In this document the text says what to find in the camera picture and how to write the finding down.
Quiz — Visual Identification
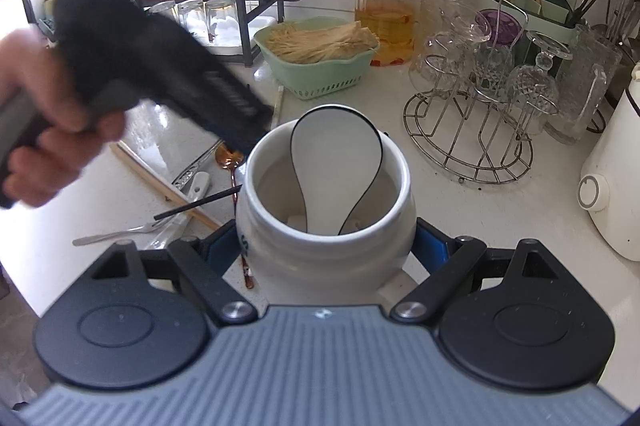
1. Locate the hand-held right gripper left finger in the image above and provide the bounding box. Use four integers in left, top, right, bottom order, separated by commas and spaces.
90, 220, 258, 327

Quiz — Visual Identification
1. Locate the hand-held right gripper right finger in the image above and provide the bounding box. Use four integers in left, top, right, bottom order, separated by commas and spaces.
390, 216, 561, 324

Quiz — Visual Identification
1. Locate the black chopstick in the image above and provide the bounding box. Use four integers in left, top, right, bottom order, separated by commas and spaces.
271, 85, 286, 129
154, 185, 243, 222

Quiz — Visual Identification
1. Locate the white plastic spoon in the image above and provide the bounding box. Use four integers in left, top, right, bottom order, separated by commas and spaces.
150, 171, 211, 252

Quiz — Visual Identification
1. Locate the silver metal spoon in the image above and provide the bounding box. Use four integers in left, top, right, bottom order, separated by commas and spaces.
172, 141, 223, 189

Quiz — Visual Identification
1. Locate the copper spoon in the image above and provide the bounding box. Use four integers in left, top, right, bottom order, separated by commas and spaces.
214, 143, 256, 291

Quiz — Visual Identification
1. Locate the wooden chopstick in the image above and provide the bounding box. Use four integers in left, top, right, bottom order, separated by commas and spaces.
110, 142, 221, 231

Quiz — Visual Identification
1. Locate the white ceramic mug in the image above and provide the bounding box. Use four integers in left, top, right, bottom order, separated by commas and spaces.
234, 118, 418, 307

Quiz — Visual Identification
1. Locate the silver fork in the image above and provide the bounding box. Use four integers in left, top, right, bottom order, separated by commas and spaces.
72, 218, 173, 247

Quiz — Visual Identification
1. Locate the black-rimmed white ceramic spoon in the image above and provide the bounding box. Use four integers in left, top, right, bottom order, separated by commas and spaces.
289, 105, 385, 237

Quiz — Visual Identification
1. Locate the person's left hand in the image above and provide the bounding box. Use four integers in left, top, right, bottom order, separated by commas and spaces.
0, 28, 127, 210

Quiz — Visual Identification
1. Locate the clear drinking glass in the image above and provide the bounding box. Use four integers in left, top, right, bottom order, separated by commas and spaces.
147, 1, 178, 24
177, 0, 208, 44
205, 0, 251, 49

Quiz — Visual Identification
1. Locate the white drying tray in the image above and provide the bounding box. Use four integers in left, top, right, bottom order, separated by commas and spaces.
145, 13, 276, 57

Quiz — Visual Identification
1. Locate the crystal goblet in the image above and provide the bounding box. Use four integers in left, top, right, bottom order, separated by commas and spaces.
505, 30, 573, 137

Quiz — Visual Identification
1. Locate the bundle of dried noodles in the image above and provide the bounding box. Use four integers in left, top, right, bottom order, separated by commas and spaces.
265, 21, 380, 64

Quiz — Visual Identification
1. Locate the green plastic basket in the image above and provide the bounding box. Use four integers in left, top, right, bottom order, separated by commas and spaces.
254, 18, 381, 101

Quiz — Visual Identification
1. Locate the white electric cooker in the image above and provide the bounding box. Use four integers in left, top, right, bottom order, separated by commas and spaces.
580, 61, 640, 262

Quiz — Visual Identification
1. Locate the clear glass cup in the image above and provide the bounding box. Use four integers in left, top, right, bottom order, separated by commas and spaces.
410, 0, 493, 92

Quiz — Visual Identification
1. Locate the ribbed glass mug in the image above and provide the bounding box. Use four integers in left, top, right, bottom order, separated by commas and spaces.
545, 23, 623, 146

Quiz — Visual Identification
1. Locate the purple lidded cup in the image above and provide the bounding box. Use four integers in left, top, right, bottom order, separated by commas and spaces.
474, 8, 525, 49

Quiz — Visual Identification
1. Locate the plastic jar red lid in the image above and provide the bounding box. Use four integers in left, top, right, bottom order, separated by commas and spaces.
354, 0, 422, 68

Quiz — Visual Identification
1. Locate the wire glass rack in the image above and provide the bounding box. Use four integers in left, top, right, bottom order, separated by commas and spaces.
402, 6, 561, 186

